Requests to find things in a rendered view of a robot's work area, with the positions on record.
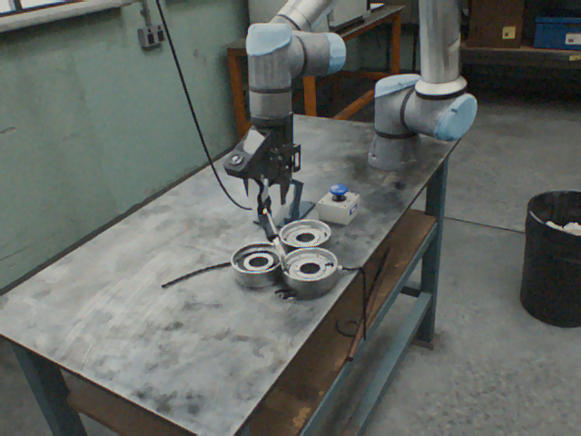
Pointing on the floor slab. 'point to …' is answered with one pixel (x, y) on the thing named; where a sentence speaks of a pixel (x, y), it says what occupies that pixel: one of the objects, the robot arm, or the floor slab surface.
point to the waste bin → (553, 259)
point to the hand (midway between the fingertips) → (265, 219)
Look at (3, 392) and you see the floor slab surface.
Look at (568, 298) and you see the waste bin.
